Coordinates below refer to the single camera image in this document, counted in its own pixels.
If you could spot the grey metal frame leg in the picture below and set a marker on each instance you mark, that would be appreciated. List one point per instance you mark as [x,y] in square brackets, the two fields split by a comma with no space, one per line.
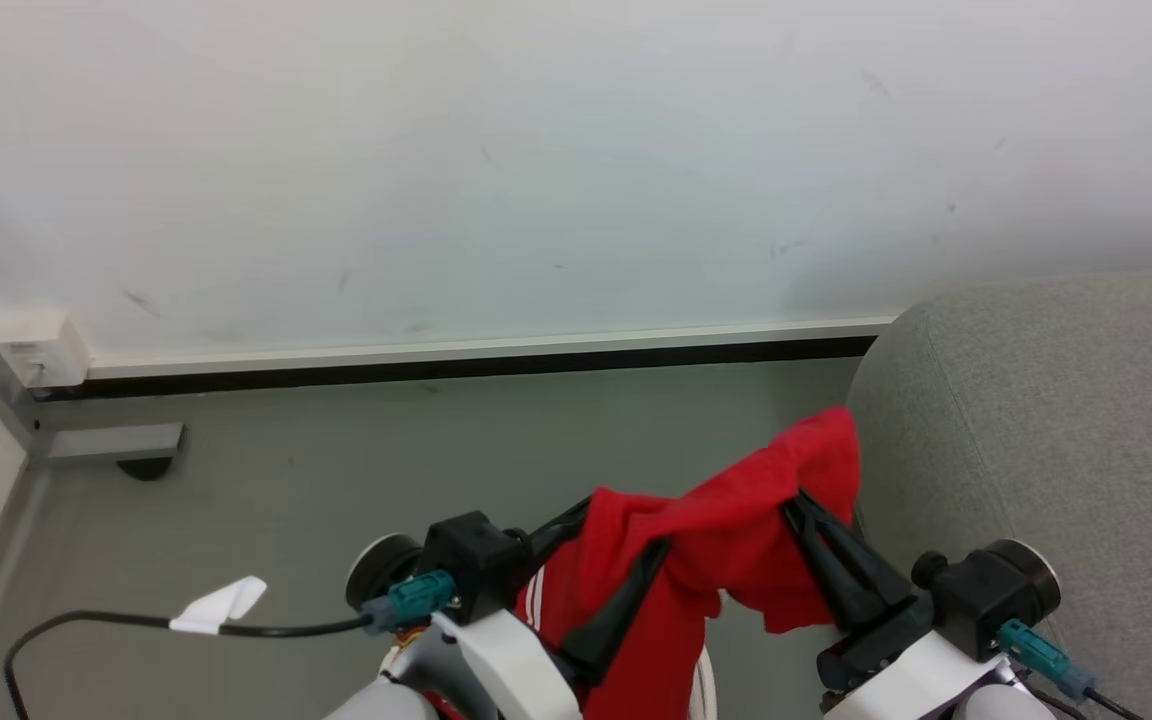
[106,440]

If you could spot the black skirting strip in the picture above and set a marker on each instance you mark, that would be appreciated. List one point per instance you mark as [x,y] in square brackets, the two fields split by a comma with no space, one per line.
[456,368]

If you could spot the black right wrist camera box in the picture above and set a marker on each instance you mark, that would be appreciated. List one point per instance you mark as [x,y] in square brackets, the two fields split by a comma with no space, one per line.
[986,595]

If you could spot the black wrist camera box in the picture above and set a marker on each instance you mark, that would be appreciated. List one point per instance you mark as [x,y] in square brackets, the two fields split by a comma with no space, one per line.
[471,560]
[986,595]

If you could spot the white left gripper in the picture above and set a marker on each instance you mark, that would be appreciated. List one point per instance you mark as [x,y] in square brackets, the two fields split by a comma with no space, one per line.
[521,670]

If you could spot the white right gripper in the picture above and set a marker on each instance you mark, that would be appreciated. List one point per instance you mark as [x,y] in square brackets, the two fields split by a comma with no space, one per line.
[911,670]

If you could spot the grey fabric sofa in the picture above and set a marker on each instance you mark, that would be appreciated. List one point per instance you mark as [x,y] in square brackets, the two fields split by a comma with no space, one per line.
[1056,420]

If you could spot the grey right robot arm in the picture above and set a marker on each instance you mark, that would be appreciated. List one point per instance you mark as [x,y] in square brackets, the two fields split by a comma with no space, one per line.
[996,705]

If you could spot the white wall junction box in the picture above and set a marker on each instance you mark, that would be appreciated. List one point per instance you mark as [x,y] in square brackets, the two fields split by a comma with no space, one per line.
[41,345]

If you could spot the red garment with white trim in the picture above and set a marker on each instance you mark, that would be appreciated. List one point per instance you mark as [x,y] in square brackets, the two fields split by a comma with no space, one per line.
[726,540]

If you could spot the black partition foot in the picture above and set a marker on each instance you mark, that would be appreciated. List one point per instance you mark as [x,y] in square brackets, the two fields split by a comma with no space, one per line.
[146,468]

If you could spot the white wall trim strip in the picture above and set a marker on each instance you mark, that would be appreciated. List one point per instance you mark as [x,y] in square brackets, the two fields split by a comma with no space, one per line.
[486,347]

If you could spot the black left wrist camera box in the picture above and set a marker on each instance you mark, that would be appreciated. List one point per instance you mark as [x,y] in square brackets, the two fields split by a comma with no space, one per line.
[471,560]

